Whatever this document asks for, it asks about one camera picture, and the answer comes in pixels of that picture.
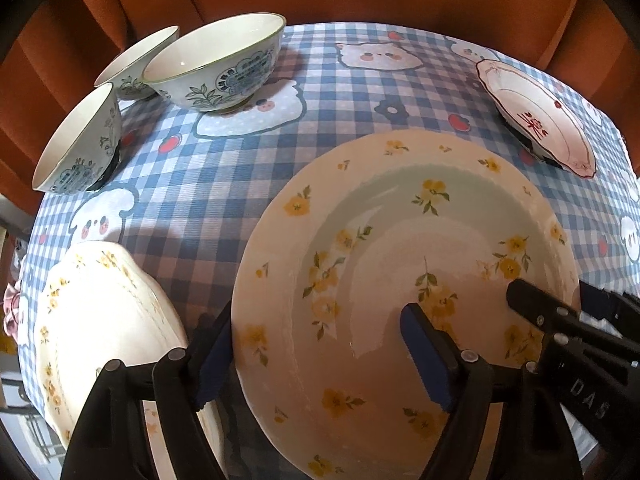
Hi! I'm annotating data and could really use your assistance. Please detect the large blue floral bowl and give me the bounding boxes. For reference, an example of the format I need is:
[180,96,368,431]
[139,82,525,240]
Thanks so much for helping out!
[142,12,287,114]

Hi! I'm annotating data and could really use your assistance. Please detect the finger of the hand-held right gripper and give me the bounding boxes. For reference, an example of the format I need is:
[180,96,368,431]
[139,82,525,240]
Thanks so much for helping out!
[579,282,640,342]
[506,278,584,349]

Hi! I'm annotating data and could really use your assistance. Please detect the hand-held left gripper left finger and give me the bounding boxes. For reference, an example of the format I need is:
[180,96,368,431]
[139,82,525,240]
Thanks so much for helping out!
[60,301,237,480]

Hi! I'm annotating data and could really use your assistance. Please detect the pink cloth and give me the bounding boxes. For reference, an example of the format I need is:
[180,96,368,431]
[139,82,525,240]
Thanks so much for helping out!
[2,284,27,343]

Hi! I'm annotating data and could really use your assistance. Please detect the scalloped yellow floral plate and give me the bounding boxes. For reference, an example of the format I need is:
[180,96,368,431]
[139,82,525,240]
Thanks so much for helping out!
[35,241,226,480]

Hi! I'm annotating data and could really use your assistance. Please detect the blue checkered cartoon tablecloth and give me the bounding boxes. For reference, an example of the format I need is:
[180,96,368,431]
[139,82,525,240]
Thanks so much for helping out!
[15,22,640,480]

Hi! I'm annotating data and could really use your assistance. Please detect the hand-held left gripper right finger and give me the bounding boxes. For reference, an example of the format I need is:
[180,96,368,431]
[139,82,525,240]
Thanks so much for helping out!
[399,302,584,480]

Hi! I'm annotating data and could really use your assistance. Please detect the large yellow floral plate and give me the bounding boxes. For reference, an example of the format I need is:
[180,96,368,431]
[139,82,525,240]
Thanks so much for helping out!
[231,129,582,480]

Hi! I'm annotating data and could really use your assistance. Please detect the white plate with red print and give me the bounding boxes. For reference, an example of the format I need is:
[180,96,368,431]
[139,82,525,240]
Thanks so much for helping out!
[474,58,599,180]

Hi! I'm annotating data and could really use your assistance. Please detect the small blue floral bowl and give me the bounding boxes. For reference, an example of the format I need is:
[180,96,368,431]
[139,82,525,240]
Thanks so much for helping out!
[32,82,122,195]
[93,25,180,101]

